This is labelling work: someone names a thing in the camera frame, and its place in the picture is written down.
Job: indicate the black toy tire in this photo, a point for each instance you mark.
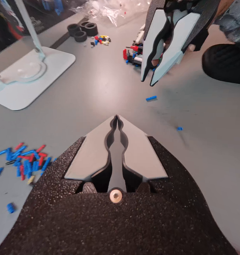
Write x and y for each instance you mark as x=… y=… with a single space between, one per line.
x=73 y=29
x=83 y=24
x=92 y=28
x=80 y=36

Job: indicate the grey desk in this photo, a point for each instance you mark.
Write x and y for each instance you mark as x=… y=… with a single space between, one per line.
x=112 y=89

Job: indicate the clear plastic bag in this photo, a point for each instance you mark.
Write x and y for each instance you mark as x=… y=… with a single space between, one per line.
x=108 y=10

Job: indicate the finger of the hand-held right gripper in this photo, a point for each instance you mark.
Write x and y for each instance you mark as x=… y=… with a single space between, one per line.
x=177 y=43
x=152 y=35

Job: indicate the heap of blue red pins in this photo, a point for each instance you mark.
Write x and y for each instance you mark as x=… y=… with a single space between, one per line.
x=24 y=161

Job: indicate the short blue toy connector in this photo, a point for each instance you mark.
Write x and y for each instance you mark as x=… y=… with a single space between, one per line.
x=11 y=208

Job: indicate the person's right forearm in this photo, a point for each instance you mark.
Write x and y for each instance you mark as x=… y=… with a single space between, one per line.
x=235 y=22

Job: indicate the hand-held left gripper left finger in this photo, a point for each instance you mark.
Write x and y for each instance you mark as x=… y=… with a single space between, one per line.
x=86 y=157

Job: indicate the blue toy pin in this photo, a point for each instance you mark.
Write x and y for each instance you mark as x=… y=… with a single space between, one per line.
x=151 y=98

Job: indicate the person's right hand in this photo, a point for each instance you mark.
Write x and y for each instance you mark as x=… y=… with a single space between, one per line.
x=224 y=6

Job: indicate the toy brick car model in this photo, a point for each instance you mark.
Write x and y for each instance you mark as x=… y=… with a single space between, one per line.
x=132 y=55

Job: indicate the pile of small toy bricks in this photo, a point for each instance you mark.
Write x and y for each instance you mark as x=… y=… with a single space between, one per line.
x=101 y=40

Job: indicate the pale metal stand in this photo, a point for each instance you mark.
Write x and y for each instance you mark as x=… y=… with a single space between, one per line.
x=32 y=75

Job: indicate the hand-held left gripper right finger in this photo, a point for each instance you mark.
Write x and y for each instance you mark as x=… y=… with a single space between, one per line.
x=144 y=157

